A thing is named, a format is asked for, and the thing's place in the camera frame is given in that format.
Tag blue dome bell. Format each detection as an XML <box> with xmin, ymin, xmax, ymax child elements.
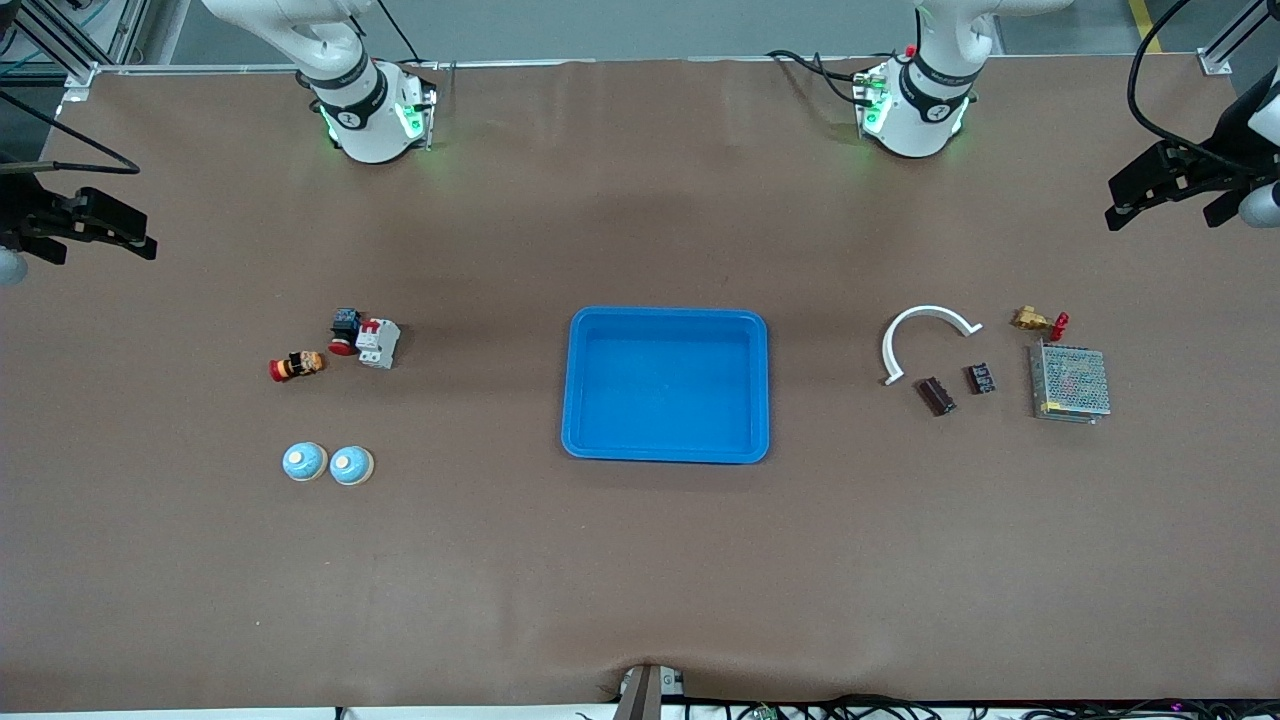
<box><xmin>282</xmin><ymin>441</ymin><xmax>329</xmax><ymax>483</ymax></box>
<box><xmin>329</xmin><ymin>445</ymin><xmax>376</xmax><ymax>487</ymax></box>

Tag blue plastic tray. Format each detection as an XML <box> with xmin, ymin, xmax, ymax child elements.
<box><xmin>561</xmin><ymin>306</ymin><xmax>770</xmax><ymax>465</ymax></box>

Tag metal mesh power supply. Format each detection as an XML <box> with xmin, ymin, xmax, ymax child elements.
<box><xmin>1028</xmin><ymin>340</ymin><xmax>1112</xmax><ymax>425</ymax></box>

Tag red orange push button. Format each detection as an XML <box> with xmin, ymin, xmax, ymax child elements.
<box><xmin>268</xmin><ymin>350</ymin><xmax>326</xmax><ymax>384</ymax></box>

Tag white red circuit breaker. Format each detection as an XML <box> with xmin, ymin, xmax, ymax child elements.
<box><xmin>356</xmin><ymin>317</ymin><xmax>402</xmax><ymax>370</ymax></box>

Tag brown table mat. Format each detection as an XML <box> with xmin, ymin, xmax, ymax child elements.
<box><xmin>0</xmin><ymin>55</ymin><xmax>1280</xmax><ymax>713</ymax></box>

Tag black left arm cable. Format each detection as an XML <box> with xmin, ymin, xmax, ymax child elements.
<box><xmin>1127</xmin><ymin>0</ymin><xmax>1261</xmax><ymax>166</ymax></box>

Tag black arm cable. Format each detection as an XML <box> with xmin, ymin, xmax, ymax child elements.
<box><xmin>1127</xmin><ymin>0</ymin><xmax>1261</xmax><ymax>166</ymax></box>
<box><xmin>0</xmin><ymin>88</ymin><xmax>141</xmax><ymax>177</ymax></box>

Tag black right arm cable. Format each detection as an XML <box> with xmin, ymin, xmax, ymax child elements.
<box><xmin>0</xmin><ymin>88</ymin><xmax>141</xmax><ymax>177</ymax></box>

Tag aluminium frame profile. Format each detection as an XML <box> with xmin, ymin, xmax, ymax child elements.
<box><xmin>0</xmin><ymin>0</ymin><xmax>196</xmax><ymax>103</ymax></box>
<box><xmin>1198</xmin><ymin>0</ymin><xmax>1280</xmax><ymax>77</ymax></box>

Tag brass valve red handle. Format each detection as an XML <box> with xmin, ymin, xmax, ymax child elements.
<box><xmin>1011</xmin><ymin>306</ymin><xmax>1071</xmax><ymax>343</ymax></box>

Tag white curved bracket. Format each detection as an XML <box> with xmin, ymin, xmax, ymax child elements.
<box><xmin>881</xmin><ymin>304</ymin><xmax>984</xmax><ymax>387</ymax></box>

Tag black base cables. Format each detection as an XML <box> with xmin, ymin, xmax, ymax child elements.
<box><xmin>765</xmin><ymin>48</ymin><xmax>873</xmax><ymax>107</ymax></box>

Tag camera mounting post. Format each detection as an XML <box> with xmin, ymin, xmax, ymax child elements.
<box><xmin>612</xmin><ymin>664</ymin><xmax>686</xmax><ymax>720</ymax></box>

